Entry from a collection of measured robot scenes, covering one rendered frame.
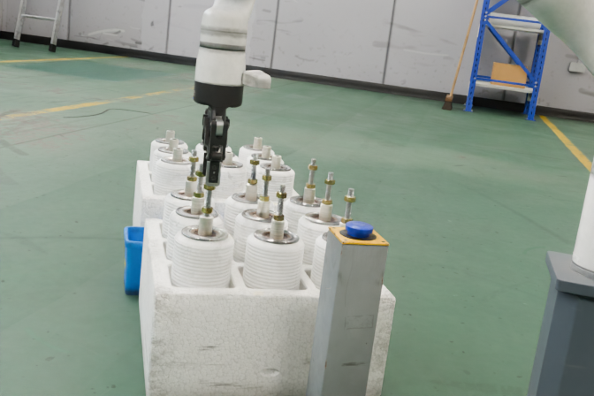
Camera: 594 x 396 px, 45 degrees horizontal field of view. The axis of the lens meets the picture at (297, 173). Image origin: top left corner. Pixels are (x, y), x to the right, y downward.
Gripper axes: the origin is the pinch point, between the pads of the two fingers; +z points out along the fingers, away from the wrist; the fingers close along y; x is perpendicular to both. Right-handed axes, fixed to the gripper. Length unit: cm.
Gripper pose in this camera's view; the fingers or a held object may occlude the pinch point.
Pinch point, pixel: (210, 172)
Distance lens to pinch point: 112.3
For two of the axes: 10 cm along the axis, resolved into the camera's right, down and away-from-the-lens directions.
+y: 1.9, 2.3, -9.5
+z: -1.1, 9.7, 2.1
